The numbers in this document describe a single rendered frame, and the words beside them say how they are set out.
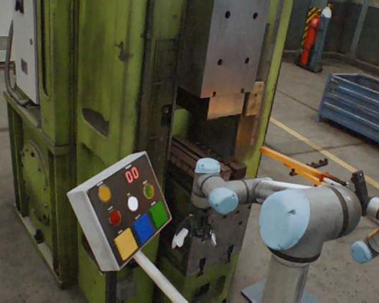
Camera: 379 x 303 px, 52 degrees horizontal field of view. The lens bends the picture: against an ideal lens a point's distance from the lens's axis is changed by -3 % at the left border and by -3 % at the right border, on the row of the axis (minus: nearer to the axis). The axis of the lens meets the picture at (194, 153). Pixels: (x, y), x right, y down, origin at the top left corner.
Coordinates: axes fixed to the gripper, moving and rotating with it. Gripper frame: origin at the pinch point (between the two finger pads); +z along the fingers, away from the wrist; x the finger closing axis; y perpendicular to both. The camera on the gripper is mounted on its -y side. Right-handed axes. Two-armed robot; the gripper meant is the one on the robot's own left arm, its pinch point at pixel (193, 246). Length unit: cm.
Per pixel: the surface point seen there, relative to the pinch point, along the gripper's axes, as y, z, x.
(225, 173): -45, -4, 26
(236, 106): -44, -37, 25
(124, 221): 0.8, -12.8, -24.8
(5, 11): -546, 7, -161
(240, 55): -43, -60, 22
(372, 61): -704, 68, 629
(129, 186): -8.4, -20.2, -22.7
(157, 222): -6.8, -5.9, -12.1
